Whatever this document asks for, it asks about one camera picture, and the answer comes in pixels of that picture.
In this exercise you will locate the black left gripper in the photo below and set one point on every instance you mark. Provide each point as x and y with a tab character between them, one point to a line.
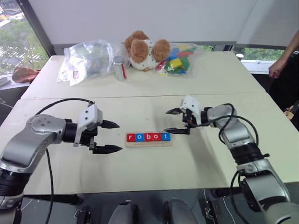
90	135

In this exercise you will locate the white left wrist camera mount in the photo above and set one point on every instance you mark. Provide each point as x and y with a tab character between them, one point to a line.
88	114

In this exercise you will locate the blue letter tile o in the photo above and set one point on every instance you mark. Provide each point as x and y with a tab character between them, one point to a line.
139	137

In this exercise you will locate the clear plastic bag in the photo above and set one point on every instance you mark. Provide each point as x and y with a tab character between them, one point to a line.
88	60

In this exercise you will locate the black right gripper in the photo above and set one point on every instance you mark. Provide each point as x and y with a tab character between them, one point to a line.
189	117

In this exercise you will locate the bystander bare forearm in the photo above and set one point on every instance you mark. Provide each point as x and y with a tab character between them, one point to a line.
289	45

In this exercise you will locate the dark rounded shape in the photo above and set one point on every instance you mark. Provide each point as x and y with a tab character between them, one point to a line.
123	213
180	212

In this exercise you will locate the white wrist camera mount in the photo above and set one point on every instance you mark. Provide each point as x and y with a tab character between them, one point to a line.
191	103
88	114

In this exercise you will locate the blue letter tile t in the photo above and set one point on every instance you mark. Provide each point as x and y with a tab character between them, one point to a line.
166	136

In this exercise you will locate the brown white plush bear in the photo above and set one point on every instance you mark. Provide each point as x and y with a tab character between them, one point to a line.
140	50

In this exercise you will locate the black window frame pillar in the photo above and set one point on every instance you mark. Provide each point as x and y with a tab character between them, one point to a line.
35	25

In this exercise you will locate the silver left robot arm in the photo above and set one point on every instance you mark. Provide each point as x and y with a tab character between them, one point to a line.
28	144

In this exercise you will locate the red letter tile b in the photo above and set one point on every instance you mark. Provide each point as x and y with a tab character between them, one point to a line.
148	137

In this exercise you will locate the clear plastic bottle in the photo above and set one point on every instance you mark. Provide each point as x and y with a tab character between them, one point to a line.
119	70

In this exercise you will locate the red letter tile o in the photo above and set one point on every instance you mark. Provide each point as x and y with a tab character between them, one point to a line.
157	137

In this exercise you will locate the black table frame bar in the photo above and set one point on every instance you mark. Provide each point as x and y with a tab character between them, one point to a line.
217	203
53	198

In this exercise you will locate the bystander black clothing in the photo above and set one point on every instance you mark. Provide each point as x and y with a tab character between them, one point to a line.
289	79

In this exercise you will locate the wooden letter tray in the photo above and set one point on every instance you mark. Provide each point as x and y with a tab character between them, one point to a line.
149	144

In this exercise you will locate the red letter tile r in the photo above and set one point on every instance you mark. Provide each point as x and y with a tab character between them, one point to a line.
130	137

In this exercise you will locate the small tan wooden object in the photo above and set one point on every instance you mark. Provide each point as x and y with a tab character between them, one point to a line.
289	113

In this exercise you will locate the small white cup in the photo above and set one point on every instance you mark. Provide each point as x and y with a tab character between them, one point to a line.
239	55

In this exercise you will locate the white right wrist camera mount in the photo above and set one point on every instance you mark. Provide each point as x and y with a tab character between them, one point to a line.
191	103

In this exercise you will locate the reddish brown cloth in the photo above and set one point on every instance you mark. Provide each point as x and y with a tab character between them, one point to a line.
23	74

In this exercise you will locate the plastic bag of coloured blocks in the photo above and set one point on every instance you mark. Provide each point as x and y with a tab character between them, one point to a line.
178	61

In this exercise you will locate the bystander bare hand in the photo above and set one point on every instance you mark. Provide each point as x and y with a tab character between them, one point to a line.
276	68

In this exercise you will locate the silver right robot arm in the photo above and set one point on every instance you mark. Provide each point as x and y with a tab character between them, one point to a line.
238	133

